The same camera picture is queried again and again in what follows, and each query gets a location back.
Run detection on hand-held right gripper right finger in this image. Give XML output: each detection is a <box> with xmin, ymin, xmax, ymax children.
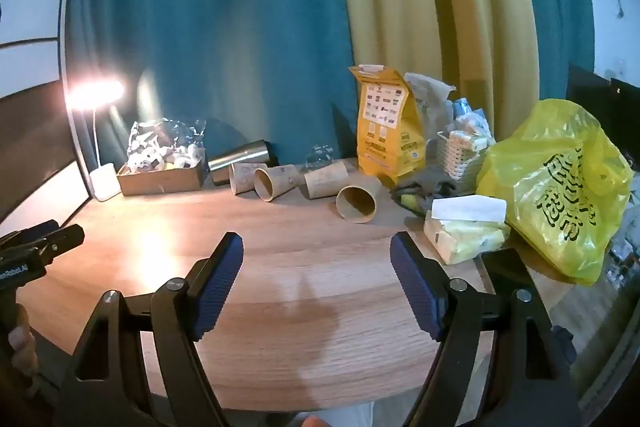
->
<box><xmin>390</xmin><ymin>232</ymin><xmax>583</xmax><ymax>427</ymax></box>

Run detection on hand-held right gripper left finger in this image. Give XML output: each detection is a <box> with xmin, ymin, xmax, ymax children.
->
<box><xmin>54</xmin><ymin>232</ymin><xmax>245</xmax><ymax>427</ymax></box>

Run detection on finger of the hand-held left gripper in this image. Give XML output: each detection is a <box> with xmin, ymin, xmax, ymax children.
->
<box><xmin>0</xmin><ymin>219</ymin><xmax>60</xmax><ymax>248</ymax></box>
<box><xmin>22</xmin><ymin>224</ymin><xmax>86</xmax><ymax>265</ymax></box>

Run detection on brown paper cup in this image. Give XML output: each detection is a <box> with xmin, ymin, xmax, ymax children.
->
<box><xmin>335</xmin><ymin>174</ymin><xmax>383</xmax><ymax>224</ymax></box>
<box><xmin>303</xmin><ymin>160</ymin><xmax>349</xmax><ymax>199</ymax></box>
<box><xmin>229</xmin><ymin>162</ymin><xmax>268</xmax><ymax>195</ymax></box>
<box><xmin>253</xmin><ymin>164</ymin><xmax>299</xmax><ymax>204</ymax></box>

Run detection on person's left hand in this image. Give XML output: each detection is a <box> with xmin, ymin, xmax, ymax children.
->
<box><xmin>0</xmin><ymin>302</ymin><xmax>40</xmax><ymax>383</ymax></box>

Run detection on tissue pack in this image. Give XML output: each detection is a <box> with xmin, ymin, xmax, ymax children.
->
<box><xmin>423</xmin><ymin>196</ymin><xmax>511</xmax><ymax>265</ymax></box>

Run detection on white desk lamp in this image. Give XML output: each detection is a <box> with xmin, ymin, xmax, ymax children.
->
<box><xmin>67</xmin><ymin>79</ymin><xmax>126</xmax><ymax>202</ymax></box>

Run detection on yellow green object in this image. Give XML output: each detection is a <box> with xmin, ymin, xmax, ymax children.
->
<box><xmin>397</xmin><ymin>192</ymin><xmax>433</xmax><ymax>214</ymax></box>

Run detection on dark cloth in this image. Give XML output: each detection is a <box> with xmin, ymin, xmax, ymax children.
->
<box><xmin>390</xmin><ymin>169</ymin><xmax>458</xmax><ymax>204</ymax></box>

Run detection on cardboard box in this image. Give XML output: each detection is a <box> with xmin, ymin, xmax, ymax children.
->
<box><xmin>116</xmin><ymin>157</ymin><xmax>208</xmax><ymax>196</ymax></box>

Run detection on stainless steel tumbler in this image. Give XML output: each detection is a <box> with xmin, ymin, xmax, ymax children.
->
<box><xmin>206</xmin><ymin>139</ymin><xmax>280</xmax><ymax>186</ymax></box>

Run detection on white wicker basket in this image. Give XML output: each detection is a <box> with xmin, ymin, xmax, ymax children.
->
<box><xmin>436</xmin><ymin>130</ymin><xmax>493</xmax><ymax>188</ymax></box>

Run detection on clear bag of snacks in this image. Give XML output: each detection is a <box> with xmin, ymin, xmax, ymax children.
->
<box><xmin>127</xmin><ymin>118</ymin><xmax>207</xmax><ymax>171</ymax></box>

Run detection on yellow paper bag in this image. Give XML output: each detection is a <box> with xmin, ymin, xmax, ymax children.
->
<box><xmin>348</xmin><ymin>64</ymin><xmax>427</xmax><ymax>178</ymax></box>

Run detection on clear plastic wrapper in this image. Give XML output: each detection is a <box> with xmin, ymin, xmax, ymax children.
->
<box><xmin>305</xmin><ymin>144</ymin><xmax>337</xmax><ymax>170</ymax></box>

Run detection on yellow plastic bag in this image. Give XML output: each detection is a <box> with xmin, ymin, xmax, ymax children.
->
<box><xmin>475</xmin><ymin>98</ymin><xmax>633</xmax><ymax>286</ymax></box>

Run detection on pile of white packets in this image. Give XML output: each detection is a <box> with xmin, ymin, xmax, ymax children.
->
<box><xmin>447</xmin><ymin>97</ymin><xmax>496</xmax><ymax>152</ymax></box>

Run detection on clear plastic bag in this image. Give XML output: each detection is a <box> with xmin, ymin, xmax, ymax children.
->
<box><xmin>404</xmin><ymin>72</ymin><xmax>457</xmax><ymax>142</ymax></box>

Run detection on teal curtain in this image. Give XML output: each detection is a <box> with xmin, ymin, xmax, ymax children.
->
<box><xmin>60</xmin><ymin>0</ymin><xmax>358</xmax><ymax>202</ymax></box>
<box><xmin>510</xmin><ymin>0</ymin><xmax>598</xmax><ymax>118</ymax></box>

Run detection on black monitor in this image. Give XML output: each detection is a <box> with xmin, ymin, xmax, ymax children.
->
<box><xmin>567</xmin><ymin>63</ymin><xmax>640</xmax><ymax>208</ymax></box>

